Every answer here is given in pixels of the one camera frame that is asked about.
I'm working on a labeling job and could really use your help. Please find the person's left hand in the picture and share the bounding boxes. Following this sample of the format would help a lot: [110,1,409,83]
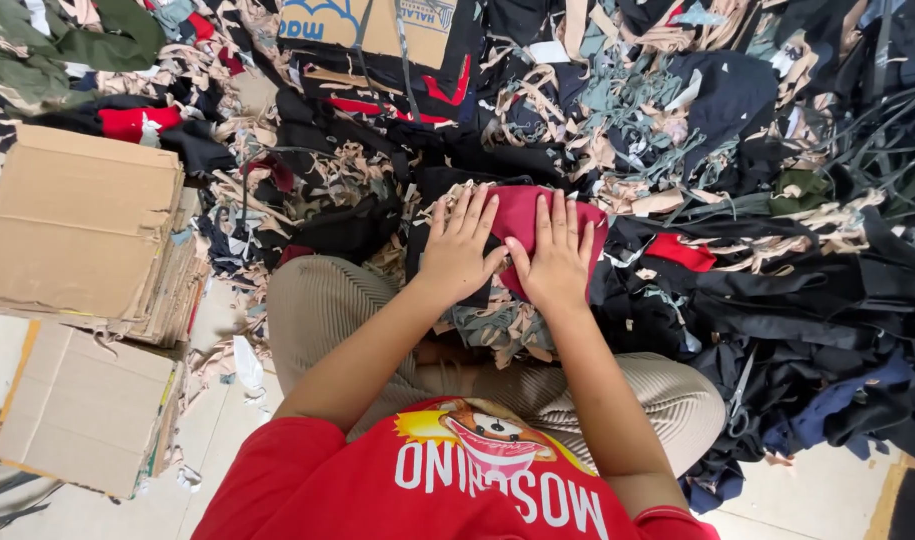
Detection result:
[414,186,511,306]

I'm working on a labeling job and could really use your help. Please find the person's right hand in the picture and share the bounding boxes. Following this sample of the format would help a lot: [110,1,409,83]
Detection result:
[504,189,595,313]

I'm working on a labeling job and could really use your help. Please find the maroon fabric piece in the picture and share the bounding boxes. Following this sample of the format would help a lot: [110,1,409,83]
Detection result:
[484,184,610,303]

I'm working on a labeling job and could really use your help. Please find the bright red fabric scrap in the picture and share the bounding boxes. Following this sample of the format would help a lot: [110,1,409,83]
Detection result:
[643,232,718,273]

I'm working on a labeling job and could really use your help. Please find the heap of fabric scraps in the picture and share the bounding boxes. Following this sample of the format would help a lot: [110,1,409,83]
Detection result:
[0,0,915,516]

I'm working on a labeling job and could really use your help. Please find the beige ribbed trousers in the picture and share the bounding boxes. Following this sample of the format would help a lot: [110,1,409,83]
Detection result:
[266,255,728,481]

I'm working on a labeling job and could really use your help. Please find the grey metal scissors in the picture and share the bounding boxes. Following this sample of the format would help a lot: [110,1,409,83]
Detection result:
[724,346,758,440]

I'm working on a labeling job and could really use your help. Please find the red printed t-shirt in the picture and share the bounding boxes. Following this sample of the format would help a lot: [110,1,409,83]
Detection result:
[191,396,722,540]

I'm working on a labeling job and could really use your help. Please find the white plastic scrap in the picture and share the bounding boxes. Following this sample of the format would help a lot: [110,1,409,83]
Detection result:
[231,334,267,399]

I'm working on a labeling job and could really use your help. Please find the cardboard box with blue print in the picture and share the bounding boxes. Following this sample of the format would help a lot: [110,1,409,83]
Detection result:
[277,0,460,72]

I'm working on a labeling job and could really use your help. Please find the red cloth with grey band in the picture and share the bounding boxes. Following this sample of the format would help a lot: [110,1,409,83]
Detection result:
[97,105,184,147]

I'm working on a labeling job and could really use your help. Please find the thick stack of flattened cardboard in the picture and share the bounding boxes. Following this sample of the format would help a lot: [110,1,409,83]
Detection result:
[0,123,212,350]

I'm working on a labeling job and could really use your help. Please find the thin stack of flattened cardboard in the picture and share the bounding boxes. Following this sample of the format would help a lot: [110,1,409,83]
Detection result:
[0,318,188,500]

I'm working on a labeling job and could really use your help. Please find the olive green cloth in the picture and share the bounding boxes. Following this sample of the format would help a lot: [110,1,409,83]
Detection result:
[0,0,167,106]

